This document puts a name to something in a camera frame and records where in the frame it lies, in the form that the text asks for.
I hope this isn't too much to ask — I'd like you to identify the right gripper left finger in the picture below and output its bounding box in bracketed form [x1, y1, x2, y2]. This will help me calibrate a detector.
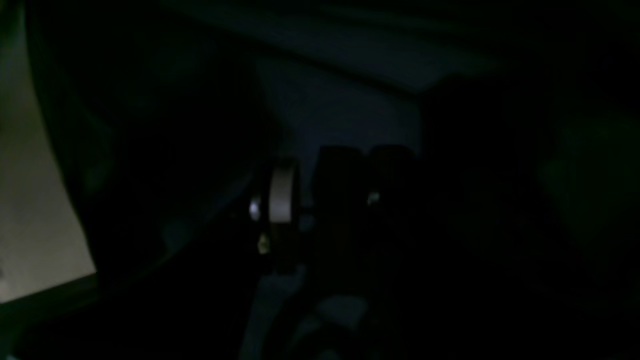
[247, 160, 301, 275]

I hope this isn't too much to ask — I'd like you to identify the black table cloth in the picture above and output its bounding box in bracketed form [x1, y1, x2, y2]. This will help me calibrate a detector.
[16, 0, 639, 360]

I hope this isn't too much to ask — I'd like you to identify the dark navy t-shirt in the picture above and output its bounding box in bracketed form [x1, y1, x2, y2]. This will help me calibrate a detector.
[161, 0, 499, 164]

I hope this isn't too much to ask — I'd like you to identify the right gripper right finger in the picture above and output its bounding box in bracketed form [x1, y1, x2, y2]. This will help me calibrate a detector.
[312, 145, 418, 299]

